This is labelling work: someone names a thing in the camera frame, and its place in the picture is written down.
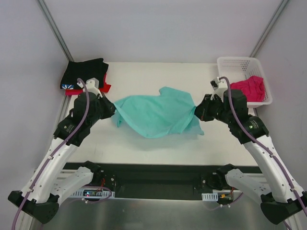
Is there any white cable duct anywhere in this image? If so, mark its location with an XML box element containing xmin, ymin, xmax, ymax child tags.
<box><xmin>201</xmin><ymin>192</ymin><xmax>219</xmax><ymax>202</ymax></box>
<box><xmin>69</xmin><ymin>188</ymin><xmax>115</xmax><ymax>199</ymax></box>

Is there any right white cable duct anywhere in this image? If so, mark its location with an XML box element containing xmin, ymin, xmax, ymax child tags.
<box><xmin>201</xmin><ymin>192</ymin><xmax>219</xmax><ymax>202</ymax></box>

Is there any pink t shirt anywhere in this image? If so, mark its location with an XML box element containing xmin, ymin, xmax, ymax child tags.
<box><xmin>230</xmin><ymin>75</ymin><xmax>265</xmax><ymax>102</ymax></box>

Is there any left white cable duct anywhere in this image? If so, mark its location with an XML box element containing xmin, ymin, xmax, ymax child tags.
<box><xmin>69</xmin><ymin>188</ymin><xmax>115</xmax><ymax>199</ymax></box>

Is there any folded black t shirt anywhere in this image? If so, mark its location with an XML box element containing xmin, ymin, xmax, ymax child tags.
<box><xmin>59</xmin><ymin>58</ymin><xmax>109</xmax><ymax>90</ymax></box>

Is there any folded red t shirt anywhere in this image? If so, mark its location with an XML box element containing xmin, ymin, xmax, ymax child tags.
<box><xmin>65</xmin><ymin>74</ymin><xmax>111</xmax><ymax>96</ymax></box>

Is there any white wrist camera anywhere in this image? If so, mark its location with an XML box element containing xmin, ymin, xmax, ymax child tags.
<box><xmin>77</xmin><ymin>78</ymin><xmax>103</xmax><ymax>98</ymax></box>
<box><xmin>210</xmin><ymin>77</ymin><xmax>228</xmax><ymax>100</ymax></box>

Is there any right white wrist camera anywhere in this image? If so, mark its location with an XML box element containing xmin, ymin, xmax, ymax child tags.
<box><xmin>210</xmin><ymin>77</ymin><xmax>228</xmax><ymax>100</ymax></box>

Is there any left aluminium frame post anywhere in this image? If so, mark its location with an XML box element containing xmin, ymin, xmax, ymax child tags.
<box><xmin>36</xmin><ymin>0</ymin><xmax>74</xmax><ymax>61</ymax></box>

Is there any aluminium frame post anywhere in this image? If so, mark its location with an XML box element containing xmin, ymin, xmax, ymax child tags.
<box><xmin>249</xmin><ymin>0</ymin><xmax>291</xmax><ymax>58</ymax></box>
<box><xmin>36</xmin><ymin>0</ymin><xmax>74</xmax><ymax>61</ymax></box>

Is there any teal t shirt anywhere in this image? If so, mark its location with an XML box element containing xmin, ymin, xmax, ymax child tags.
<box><xmin>111</xmin><ymin>87</ymin><xmax>204</xmax><ymax>138</ymax></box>

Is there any right aluminium frame post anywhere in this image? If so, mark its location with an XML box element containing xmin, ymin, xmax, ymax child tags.
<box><xmin>249</xmin><ymin>0</ymin><xmax>291</xmax><ymax>58</ymax></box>

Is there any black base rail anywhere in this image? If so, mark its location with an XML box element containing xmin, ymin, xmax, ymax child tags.
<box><xmin>62</xmin><ymin>162</ymin><xmax>264</xmax><ymax>199</ymax></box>

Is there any white plastic basket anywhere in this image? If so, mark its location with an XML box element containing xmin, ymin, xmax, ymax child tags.
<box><xmin>217</xmin><ymin>57</ymin><xmax>272</xmax><ymax>108</ymax></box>

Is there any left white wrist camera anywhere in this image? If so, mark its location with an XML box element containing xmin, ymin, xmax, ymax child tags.
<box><xmin>77</xmin><ymin>78</ymin><xmax>103</xmax><ymax>98</ymax></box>

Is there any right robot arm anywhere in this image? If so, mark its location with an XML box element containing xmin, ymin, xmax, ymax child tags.
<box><xmin>194</xmin><ymin>90</ymin><xmax>307</xmax><ymax>225</ymax></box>

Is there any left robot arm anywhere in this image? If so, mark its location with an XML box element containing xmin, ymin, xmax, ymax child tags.
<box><xmin>8</xmin><ymin>92</ymin><xmax>115</xmax><ymax>224</ymax></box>

